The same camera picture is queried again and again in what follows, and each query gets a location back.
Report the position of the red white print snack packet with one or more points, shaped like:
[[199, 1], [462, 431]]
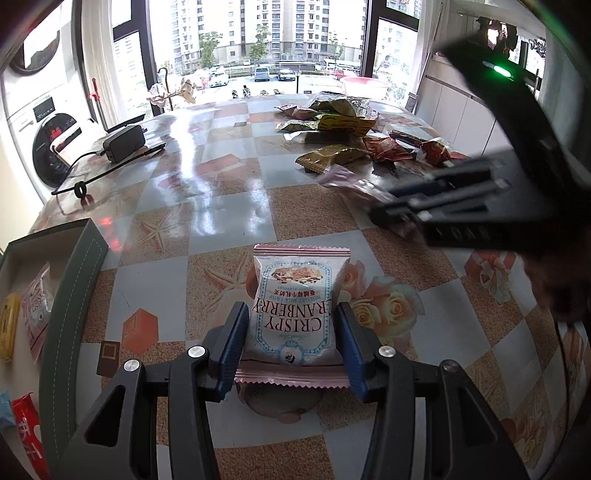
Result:
[[30, 431]]

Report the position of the yellow snack packet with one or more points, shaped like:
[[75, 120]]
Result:
[[8, 327]]

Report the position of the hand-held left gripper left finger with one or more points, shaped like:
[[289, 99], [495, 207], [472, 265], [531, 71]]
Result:
[[233, 341]]

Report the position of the pink white snack packet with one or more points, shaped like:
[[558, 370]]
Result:
[[295, 304], [37, 307], [344, 177]]

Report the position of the pile of assorted snack packets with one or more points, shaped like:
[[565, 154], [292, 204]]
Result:
[[332, 134]]

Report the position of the black window frame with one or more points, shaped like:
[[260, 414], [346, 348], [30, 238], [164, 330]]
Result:
[[369, 37]]

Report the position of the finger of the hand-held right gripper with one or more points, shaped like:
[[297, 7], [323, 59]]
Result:
[[438, 203], [461, 173]]

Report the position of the potted orchid plant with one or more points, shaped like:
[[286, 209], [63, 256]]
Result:
[[180, 90]]

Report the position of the blue snack packet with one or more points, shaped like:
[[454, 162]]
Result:
[[3, 408]]

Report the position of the pink plastic basin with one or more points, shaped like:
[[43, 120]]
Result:
[[364, 85]]

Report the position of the white washing machine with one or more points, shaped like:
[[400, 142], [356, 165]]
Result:
[[46, 138]]

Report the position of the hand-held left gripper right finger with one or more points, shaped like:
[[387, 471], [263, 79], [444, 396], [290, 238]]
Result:
[[351, 346]]

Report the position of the white cabinet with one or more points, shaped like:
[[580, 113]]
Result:
[[457, 106]]

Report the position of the black power adapter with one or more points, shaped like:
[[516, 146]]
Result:
[[123, 142]]

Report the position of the person's right hand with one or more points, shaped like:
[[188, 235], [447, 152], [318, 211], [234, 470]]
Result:
[[558, 286]]

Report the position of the dark green cardboard box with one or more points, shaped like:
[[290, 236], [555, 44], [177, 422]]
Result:
[[69, 286]]

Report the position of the white dryer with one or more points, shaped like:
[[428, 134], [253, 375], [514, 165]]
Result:
[[37, 50]]

